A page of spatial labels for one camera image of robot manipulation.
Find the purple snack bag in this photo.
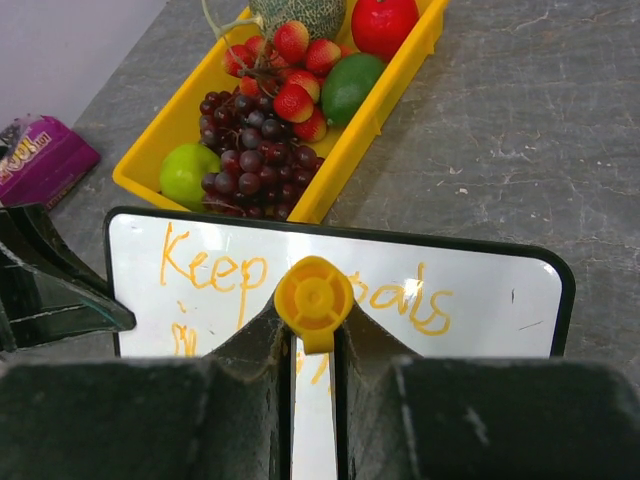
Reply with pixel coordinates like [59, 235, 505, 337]
[1, 115, 101, 210]

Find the red apple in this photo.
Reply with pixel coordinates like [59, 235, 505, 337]
[351, 0, 420, 63]

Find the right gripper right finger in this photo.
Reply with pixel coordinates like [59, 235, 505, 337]
[335, 307, 639, 479]

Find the red strawberries bunch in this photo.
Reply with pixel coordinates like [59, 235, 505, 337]
[222, 20, 355, 143]

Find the green pear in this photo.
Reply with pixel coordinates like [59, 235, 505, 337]
[159, 143, 220, 211]

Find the yellow plastic tray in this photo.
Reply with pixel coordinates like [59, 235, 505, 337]
[113, 0, 449, 224]

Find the yellow marker cap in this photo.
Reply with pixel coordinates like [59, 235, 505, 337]
[273, 256, 355, 355]

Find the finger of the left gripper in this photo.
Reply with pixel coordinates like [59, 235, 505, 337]
[1, 204, 136, 350]

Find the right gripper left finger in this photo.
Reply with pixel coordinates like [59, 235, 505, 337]
[1, 303, 292, 479]

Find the dark red grapes bunch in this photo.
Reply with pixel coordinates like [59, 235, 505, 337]
[199, 90, 327, 221]

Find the small whiteboard black frame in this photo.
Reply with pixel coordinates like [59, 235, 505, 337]
[105, 208, 575, 479]

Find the green mango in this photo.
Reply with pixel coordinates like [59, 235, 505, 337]
[321, 53, 386, 128]

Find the green netted melon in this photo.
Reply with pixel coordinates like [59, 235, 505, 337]
[201, 0, 348, 43]

